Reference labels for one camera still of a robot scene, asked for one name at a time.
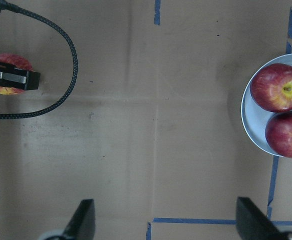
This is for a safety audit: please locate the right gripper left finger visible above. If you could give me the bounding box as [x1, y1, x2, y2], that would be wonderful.
[37, 198, 96, 240]

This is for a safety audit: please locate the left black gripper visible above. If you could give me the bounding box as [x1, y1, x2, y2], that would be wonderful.
[0, 62, 41, 91]

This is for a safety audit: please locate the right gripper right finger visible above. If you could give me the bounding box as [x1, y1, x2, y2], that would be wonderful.
[235, 197, 292, 240]

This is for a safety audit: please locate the red yellow transferred apple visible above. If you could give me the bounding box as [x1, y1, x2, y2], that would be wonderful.
[0, 53, 34, 95]

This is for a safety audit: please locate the plate apple near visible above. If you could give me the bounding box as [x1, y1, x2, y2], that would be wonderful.
[265, 111, 292, 158]

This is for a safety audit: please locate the plate apple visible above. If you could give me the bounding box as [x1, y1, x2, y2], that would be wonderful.
[265, 111, 292, 158]
[249, 63, 292, 113]

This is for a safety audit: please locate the light blue plate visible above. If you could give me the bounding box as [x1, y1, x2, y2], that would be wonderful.
[241, 53, 292, 158]

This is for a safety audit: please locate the plate apple far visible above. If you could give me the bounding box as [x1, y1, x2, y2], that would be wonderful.
[249, 63, 292, 113]

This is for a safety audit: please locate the brown paper table cover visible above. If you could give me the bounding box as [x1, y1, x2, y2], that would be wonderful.
[0, 0, 292, 240]

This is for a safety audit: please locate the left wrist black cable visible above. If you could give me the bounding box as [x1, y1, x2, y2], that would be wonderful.
[0, 0, 79, 120]

